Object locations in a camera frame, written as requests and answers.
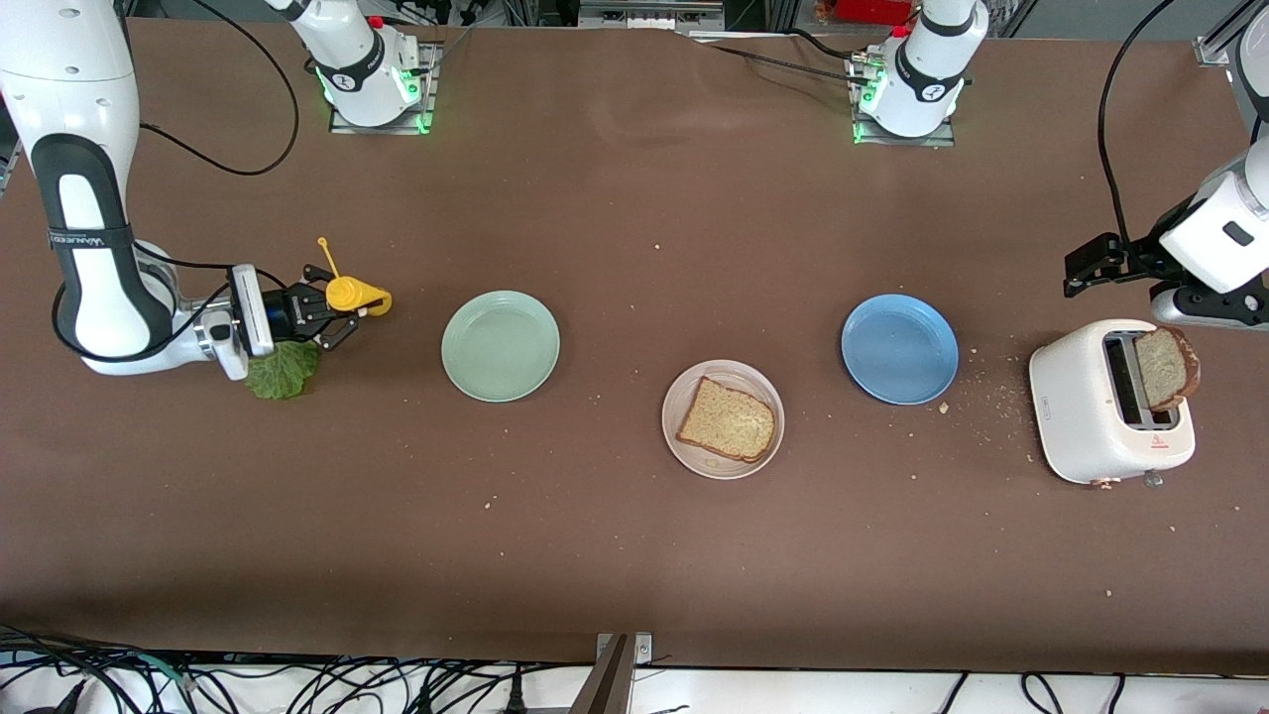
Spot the yellow squeeze bottle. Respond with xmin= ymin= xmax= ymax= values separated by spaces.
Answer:
xmin=317 ymin=236 xmax=394 ymax=318

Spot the brown crust bread slice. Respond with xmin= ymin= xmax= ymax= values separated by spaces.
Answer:
xmin=676 ymin=376 xmax=777 ymax=463
xmin=1133 ymin=326 xmax=1202 ymax=413

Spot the pale green plate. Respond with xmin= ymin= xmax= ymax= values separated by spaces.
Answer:
xmin=440 ymin=290 xmax=562 ymax=404

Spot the blue plate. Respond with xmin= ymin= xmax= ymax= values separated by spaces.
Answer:
xmin=841 ymin=294 xmax=961 ymax=406

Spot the beige plate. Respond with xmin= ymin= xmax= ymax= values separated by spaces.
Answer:
xmin=661 ymin=359 xmax=785 ymax=481

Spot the green lettuce leaf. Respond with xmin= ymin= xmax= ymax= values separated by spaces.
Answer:
xmin=245 ymin=340 xmax=320 ymax=402

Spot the white toaster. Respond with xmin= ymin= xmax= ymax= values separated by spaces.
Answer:
xmin=1028 ymin=317 xmax=1198 ymax=489

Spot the aluminium corner profile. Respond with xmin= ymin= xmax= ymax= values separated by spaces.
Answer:
xmin=1195 ymin=0 xmax=1255 ymax=68

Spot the red box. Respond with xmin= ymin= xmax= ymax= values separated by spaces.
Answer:
xmin=836 ymin=0 xmax=915 ymax=26

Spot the grey metal box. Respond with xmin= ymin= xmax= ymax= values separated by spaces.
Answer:
xmin=578 ymin=0 xmax=727 ymax=31

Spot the dark grey metal bar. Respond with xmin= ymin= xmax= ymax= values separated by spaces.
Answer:
xmin=570 ymin=635 xmax=635 ymax=714

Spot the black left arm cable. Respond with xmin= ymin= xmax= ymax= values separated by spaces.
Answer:
xmin=1097 ymin=0 xmax=1181 ymax=249

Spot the black base cable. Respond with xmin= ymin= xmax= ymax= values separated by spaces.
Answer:
xmin=679 ymin=28 xmax=873 ymax=90

